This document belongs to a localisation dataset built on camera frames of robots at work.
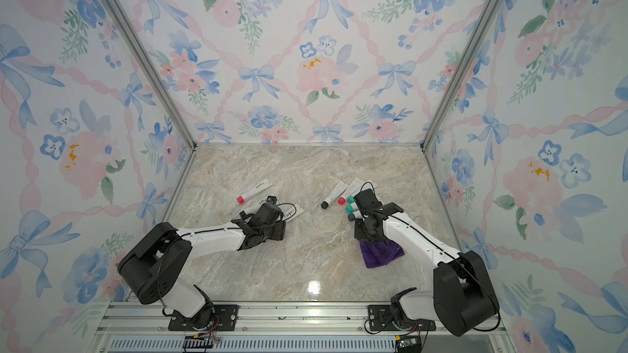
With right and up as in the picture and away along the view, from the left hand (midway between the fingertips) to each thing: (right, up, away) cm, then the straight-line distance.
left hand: (279, 224), depth 93 cm
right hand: (+31, -2, -7) cm, 32 cm away
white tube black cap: (+21, +10, +7) cm, 25 cm away
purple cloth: (+36, -8, -10) cm, 38 cm away
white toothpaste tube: (+38, +14, +14) cm, 43 cm away
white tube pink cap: (-12, +12, +10) cm, 19 cm away
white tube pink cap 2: (+31, +14, +13) cm, 37 cm away
